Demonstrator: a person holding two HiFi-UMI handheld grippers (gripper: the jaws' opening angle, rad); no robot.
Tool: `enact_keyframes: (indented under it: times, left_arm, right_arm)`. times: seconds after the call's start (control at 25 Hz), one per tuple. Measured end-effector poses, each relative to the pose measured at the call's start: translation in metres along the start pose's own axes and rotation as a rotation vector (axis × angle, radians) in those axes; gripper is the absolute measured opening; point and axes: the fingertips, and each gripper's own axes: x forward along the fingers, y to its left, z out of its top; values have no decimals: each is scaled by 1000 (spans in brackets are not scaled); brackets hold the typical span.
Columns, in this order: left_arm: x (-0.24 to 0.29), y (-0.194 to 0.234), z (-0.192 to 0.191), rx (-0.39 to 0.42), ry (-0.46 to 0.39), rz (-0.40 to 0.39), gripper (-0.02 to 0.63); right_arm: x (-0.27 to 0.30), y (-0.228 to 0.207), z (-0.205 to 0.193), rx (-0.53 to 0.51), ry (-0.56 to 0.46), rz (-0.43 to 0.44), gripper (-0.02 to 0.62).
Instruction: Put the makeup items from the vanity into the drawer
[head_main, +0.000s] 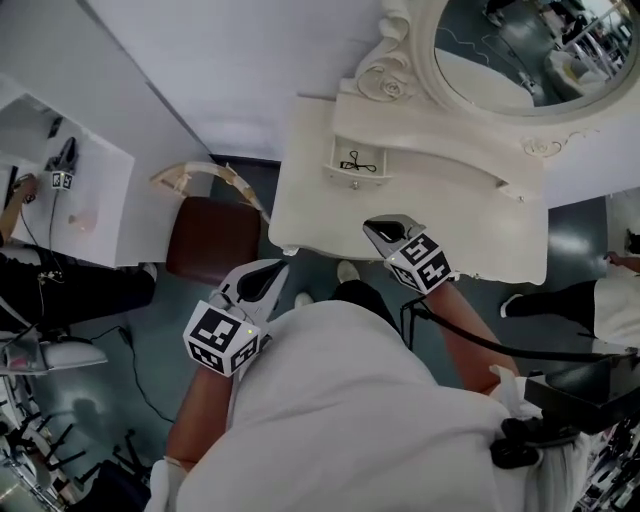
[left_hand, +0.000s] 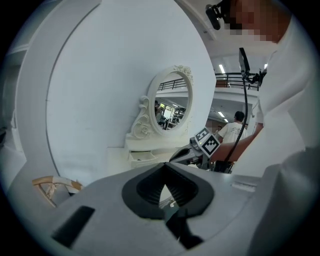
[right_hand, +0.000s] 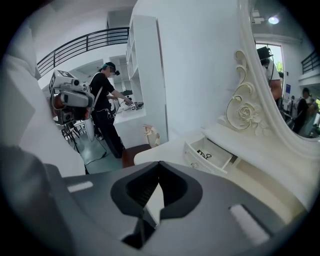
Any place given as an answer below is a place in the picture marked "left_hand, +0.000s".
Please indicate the black head camera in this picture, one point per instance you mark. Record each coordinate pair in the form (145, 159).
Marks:
(213, 15)

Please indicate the brown seat wooden chair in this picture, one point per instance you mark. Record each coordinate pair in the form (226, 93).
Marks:
(57, 181)

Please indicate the oval mirror with ornate frame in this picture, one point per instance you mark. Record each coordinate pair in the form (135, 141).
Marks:
(172, 107)

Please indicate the person's right forearm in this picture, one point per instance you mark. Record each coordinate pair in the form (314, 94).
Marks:
(237, 147)

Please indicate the long ceiling light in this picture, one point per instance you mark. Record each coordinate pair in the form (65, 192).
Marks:
(221, 68)

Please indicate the black mezzanine railing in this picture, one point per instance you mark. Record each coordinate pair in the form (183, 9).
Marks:
(232, 80)

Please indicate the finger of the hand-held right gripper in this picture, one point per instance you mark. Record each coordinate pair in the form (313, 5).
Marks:
(192, 160)
(186, 149)

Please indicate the small black screen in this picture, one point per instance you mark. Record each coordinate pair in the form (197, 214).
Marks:
(243, 60)

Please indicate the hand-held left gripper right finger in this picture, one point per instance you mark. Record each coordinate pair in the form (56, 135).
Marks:
(225, 195)

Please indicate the person's white shirt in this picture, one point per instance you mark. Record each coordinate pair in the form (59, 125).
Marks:
(287, 112)

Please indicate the small white drawer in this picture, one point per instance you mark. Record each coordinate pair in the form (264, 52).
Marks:
(147, 162)

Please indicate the white dressing table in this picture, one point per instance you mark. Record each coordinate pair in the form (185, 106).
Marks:
(117, 162)

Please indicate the person's head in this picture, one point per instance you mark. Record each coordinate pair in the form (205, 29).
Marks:
(260, 20)

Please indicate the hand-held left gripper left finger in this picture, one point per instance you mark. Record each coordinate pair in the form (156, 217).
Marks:
(112, 200)

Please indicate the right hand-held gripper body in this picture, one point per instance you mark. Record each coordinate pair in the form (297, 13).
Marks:
(210, 147)

